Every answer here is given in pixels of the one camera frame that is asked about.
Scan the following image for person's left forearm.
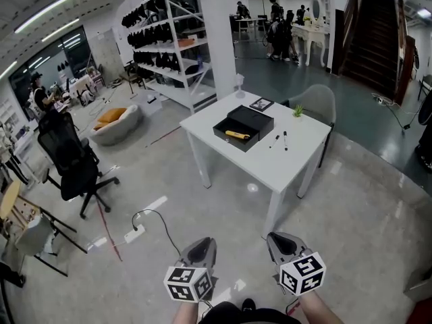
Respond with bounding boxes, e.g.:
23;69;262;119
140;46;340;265
173;301;204;324

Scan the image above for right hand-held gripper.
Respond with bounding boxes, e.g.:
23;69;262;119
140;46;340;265
266;232;327;297

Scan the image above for orange cushion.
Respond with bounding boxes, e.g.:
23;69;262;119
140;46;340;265
92;107;128;131

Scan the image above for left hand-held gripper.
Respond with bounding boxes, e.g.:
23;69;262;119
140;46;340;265
163;236;217;304

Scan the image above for dark wooden staircase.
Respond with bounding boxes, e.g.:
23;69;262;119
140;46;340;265
331;0;416;107

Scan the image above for white storage box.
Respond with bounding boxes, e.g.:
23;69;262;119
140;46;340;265
136;90;163;116

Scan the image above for black standing fan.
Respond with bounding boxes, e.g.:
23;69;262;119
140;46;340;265
414;89;432;175

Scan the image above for grey folding chair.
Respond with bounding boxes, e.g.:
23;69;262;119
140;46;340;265
13;205;89;278

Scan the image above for person's black shorts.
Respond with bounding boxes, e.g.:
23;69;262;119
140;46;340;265
198;300;302;324

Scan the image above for black picture frame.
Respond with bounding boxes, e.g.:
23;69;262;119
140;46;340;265
248;97;275;112

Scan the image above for person's right forearm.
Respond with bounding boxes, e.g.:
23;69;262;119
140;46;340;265
298;289;346;324

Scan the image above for round wooden stool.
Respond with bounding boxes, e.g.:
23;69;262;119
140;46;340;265
0;180;22;223

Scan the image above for black drawer box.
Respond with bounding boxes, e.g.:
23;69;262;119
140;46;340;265
212;105;275;153

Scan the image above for white metal shelf rack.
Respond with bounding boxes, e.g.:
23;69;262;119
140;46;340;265
120;0;217;115

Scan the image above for white long-legged table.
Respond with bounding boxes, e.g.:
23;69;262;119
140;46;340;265
234;16;268;42

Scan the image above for white extension socket with cables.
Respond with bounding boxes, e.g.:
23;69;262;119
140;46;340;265
371;92;411;130

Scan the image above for white power strip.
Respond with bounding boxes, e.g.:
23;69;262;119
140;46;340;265
123;223;146;244

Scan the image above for yellow utility knife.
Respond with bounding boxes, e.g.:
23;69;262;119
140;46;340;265
225;130;251;141

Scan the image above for black power cable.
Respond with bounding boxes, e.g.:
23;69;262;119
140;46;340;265
131;209;182;257

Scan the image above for grey upholstered chair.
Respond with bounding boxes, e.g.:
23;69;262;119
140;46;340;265
279;84;337;168

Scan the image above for white vanity table with mirror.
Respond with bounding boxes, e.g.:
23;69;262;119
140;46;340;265
290;0;331;68

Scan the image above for beige round sofa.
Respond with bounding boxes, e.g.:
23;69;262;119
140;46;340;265
89;104;143;146

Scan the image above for black office chair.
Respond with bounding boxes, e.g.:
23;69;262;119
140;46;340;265
36;109;121;220

